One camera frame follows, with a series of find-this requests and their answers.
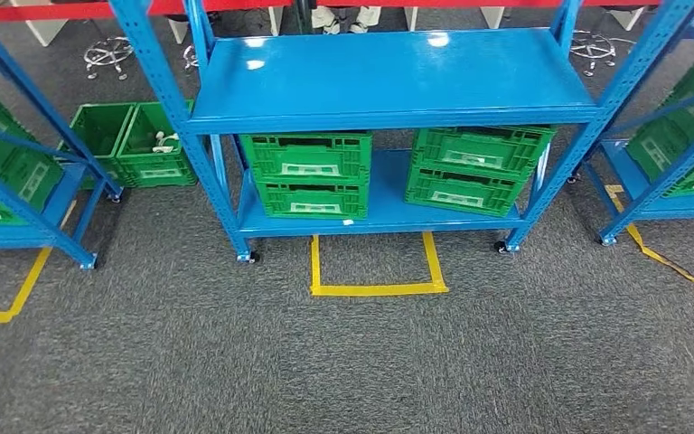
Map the blue metal shelf rack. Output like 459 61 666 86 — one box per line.
580 17 694 247
108 0 694 265
0 0 124 270

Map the yellow floor tape marking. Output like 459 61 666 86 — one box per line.
604 184 694 293
309 231 450 297

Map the green open plastic crate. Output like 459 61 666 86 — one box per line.
116 99 200 189
59 102 138 191

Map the person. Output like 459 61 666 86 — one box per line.
311 5 382 35

